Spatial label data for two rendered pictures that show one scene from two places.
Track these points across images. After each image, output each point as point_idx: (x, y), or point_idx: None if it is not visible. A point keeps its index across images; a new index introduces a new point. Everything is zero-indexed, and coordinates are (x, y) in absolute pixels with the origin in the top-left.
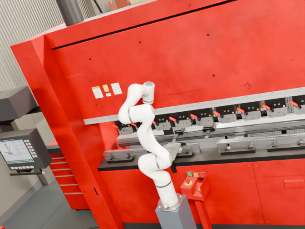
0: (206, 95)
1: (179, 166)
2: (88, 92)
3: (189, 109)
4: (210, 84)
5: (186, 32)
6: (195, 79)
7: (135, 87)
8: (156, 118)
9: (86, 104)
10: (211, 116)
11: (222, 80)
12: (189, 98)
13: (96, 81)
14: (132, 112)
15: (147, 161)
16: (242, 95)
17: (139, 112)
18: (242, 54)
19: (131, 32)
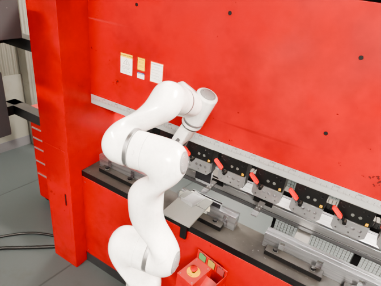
0: (292, 158)
1: (193, 234)
2: (113, 57)
3: (253, 163)
4: (310, 144)
5: (321, 34)
6: (290, 123)
7: (170, 92)
8: (195, 148)
9: (104, 74)
10: (281, 192)
11: (335, 149)
12: (261, 147)
13: (131, 45)
14: (134, 147)
15: (127, 248)
16: (354, 189)
17: (150, 155)
18: None
19: None
